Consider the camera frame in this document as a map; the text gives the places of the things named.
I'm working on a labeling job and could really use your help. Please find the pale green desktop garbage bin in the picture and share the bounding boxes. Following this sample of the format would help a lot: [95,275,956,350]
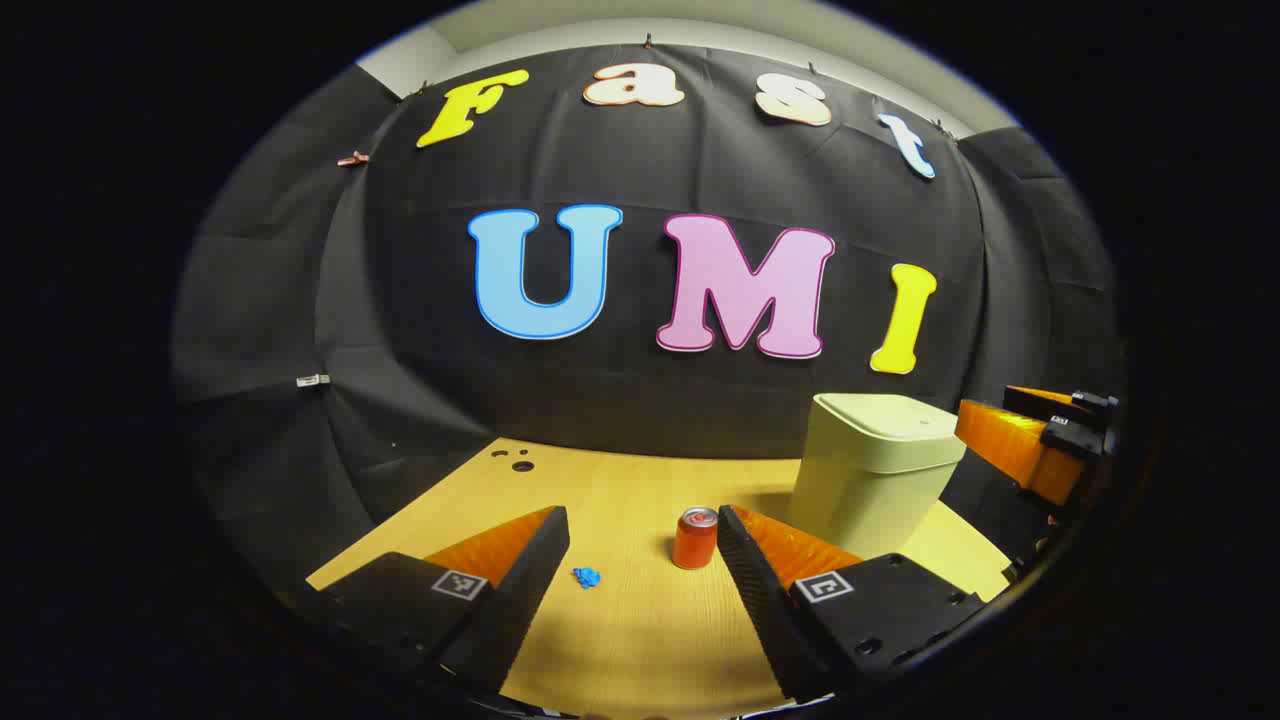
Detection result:
[788,393,968,561]

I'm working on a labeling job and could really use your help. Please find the orange pop can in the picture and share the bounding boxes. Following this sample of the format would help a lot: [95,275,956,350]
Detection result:
[672,507,720,571]

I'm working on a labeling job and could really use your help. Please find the black backdrop cloth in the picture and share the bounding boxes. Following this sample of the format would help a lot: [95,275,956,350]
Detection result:
[170,45,1121,601]

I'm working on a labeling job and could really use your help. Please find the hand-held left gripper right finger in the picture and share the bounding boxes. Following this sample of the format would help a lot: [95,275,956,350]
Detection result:
[717,504,991,701]

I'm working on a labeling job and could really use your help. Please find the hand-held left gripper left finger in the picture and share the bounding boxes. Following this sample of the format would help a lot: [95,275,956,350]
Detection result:
[300,505,571,696]

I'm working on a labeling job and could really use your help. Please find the wooden desktop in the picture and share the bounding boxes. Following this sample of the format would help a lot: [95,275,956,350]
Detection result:
[305,437,1013,719]

